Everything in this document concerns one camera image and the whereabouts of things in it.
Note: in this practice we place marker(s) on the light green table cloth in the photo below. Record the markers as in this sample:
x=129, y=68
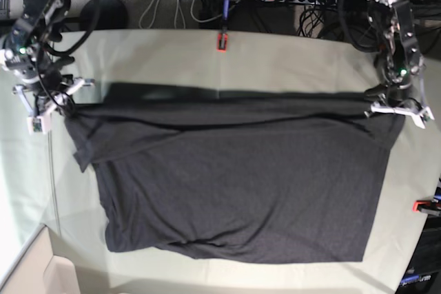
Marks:
x=42, y=184

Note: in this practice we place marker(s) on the beige cardboard box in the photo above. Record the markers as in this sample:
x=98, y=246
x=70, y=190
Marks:
x=38, y=270

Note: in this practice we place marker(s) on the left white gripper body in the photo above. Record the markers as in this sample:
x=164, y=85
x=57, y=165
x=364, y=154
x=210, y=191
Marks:
x=418, y=111

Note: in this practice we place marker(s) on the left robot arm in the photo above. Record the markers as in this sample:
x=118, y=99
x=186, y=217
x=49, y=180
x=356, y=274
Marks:
x=398, y=61

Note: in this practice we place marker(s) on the black t-shirt with colourful print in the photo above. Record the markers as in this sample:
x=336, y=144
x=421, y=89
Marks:
x=274, y=180

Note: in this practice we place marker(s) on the red black clamp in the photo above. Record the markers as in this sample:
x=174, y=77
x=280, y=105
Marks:
x=223, y=35
x=430, y=207

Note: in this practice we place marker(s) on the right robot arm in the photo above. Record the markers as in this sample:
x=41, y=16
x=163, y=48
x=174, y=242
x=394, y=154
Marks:
x=26, y=52

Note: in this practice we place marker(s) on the black round stool base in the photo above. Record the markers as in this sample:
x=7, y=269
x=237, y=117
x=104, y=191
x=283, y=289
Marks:
x=113, y=15

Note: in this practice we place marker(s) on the red black clamp right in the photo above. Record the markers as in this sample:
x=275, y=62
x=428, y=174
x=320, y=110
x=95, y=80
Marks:
x=430, y=207

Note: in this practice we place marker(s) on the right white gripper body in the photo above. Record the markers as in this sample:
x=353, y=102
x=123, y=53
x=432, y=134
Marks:
x=47, y=101

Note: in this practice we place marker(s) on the red black clamp centre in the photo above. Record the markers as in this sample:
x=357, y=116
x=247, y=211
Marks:
x=223, y=35

